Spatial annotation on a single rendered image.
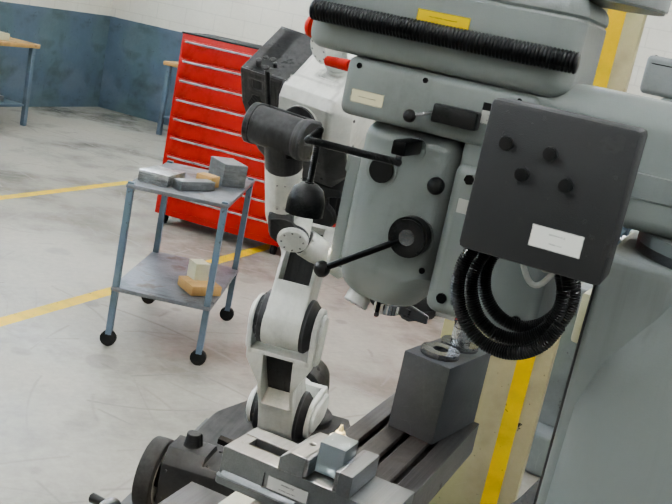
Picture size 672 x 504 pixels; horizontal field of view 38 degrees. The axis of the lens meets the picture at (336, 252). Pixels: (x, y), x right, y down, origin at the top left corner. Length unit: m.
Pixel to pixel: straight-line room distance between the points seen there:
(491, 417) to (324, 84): 1.75
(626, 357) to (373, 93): 0.59
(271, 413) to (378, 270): 1.10
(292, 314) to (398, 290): 0.81
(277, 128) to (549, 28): 0.82
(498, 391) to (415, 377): 1.45
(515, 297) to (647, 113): 0.35
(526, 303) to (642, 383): 0.22
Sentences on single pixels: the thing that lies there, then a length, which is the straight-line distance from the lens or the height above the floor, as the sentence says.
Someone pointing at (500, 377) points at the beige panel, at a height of 0.64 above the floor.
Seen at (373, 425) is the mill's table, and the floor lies 0.91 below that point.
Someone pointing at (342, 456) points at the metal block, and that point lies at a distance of 1.77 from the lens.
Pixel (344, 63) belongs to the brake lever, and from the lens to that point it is 1.89.
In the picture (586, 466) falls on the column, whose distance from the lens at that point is 1.57.
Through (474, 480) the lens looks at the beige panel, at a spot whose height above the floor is 0.23.
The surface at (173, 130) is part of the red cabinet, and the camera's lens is 7.37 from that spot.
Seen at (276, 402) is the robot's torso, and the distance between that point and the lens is 2.69.
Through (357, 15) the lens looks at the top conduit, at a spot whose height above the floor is 1.79.
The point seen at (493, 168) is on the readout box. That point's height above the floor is 1.63.
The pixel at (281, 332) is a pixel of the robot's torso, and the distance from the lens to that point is 2.49.
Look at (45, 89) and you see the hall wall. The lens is 12.57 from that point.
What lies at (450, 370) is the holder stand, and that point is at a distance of 2.15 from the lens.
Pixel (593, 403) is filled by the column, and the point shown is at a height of 1.30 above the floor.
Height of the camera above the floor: 1.79
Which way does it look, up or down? 14 degrees down
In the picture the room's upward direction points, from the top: 12 degrees clockwise
